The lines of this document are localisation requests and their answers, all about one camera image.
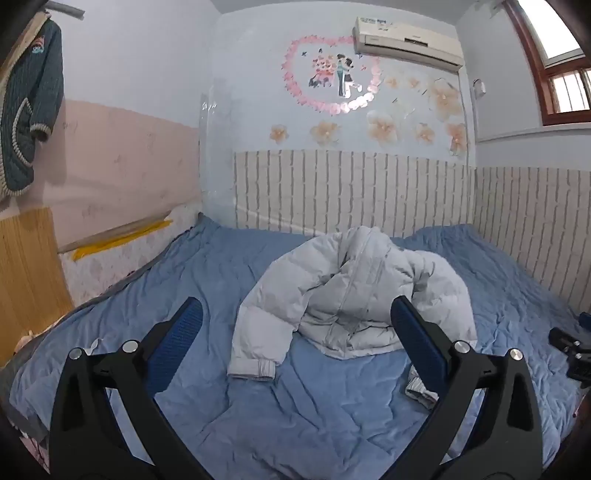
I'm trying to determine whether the green quilted hanging jacket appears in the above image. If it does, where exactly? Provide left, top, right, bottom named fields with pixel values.
left=1, top=11, right=64, bottom=198

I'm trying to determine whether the small white wall box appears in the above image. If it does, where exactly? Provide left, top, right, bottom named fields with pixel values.
left=473, top=79, right=487, bottom=99

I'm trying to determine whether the blue bed quilt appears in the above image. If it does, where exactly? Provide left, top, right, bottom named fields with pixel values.
left=1, top=218, right=585, bottom=479

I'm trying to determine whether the white wall air conditioner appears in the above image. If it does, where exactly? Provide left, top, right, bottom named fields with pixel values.
left=353, top=17, right=465, bottom=72

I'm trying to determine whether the wooden window frame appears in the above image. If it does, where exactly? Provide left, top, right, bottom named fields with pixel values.
left=503, top=1, right=590, bottom=126

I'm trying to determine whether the light grey puffer jacket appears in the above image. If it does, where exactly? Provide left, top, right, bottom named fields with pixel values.
left=228, top=226, right=478, bottom=380

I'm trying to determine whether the heart couple wall sticker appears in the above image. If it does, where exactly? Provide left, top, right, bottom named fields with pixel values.
left=281, top=35, right=383, bottom=116

